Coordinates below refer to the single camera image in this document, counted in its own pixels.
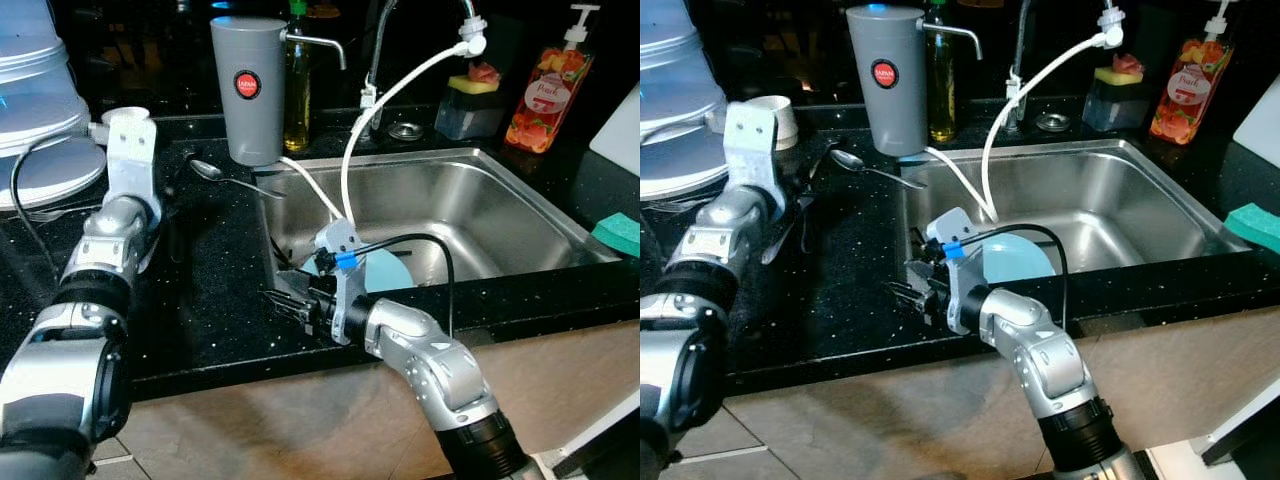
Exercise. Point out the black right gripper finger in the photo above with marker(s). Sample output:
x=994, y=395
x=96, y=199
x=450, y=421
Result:
x=919, y=270
x=290, y=309
x=910, y=298
x=292, y=281

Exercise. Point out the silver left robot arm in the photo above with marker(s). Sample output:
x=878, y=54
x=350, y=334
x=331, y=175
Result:
x=60, y=370
x=690, y=360

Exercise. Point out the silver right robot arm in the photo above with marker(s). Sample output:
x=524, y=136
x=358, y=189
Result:
x=430, y=360
x=1050, y=355

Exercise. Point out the blue tape strip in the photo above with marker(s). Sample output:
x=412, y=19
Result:
x=955, y=249
x=347, y=261

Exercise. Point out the light blue plate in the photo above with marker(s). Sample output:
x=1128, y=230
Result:
x=385, y=272
x=1015, y=262

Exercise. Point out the silver spoon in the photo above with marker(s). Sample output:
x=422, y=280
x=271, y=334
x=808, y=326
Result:
x=204, y=169
x=846, y=159

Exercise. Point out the white printed cup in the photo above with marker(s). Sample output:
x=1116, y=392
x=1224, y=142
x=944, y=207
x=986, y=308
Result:
x=787, y=120
x=125, y=113

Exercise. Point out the grey jug with red label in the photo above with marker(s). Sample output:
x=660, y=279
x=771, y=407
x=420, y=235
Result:
x=247, y=110
x=885, y=105

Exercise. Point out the stacked translucent plastic containers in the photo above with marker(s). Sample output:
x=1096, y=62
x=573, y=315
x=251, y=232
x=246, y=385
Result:
x=40, y=110
x=680, y=100

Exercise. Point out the green sponge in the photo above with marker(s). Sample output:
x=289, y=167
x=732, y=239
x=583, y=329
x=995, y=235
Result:
x=1255, y=228
x=620, y=235

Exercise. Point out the oil bottle with green cap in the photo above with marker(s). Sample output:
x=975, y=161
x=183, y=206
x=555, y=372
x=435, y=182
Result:
x=940, y=95
x=297, y=100

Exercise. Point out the stainless steel sink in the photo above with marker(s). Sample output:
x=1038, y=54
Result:
x=1120, y=195
x=480, y=205

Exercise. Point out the round chrome hole cap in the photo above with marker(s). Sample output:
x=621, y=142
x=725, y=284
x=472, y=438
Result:
x=405, y=131
x=1052, y=122

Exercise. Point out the white cutting board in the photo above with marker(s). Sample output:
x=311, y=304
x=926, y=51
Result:
x=620, y=135
x=1262, y=125

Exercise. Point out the dark sponge holder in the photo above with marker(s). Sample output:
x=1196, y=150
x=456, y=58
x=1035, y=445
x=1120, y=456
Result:
x=468, y=118
x=1112, y=110

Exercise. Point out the chrome gooseneck faucet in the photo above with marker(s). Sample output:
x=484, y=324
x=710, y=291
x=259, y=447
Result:
x=1020, y=50
x=377, y=60

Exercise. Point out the silver fork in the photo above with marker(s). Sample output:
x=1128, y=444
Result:
x=60, y=213

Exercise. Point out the small chrome tap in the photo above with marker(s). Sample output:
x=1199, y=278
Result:
x=960, y=30
x=322, y=41

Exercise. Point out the yellow sponge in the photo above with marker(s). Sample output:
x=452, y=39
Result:
x=463, y=86
x=1108, y=77

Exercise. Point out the peach soap pump bottle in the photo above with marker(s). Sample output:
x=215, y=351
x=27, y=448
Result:
x=1190, y=95
x=550, y=105

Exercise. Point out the pink scrubber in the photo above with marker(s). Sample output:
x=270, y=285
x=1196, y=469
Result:
x=1128, y=63
x=485, y=72

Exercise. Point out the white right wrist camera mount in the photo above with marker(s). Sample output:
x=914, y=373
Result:
x=967, y=290
x=345, y=295

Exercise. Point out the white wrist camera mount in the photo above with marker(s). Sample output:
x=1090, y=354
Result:
x=755, y=150
x=345, y=295
x=130, y=160
x=967, y=290

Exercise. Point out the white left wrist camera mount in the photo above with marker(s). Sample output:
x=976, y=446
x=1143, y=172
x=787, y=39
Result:
x=755, y=150
x=130, y=160

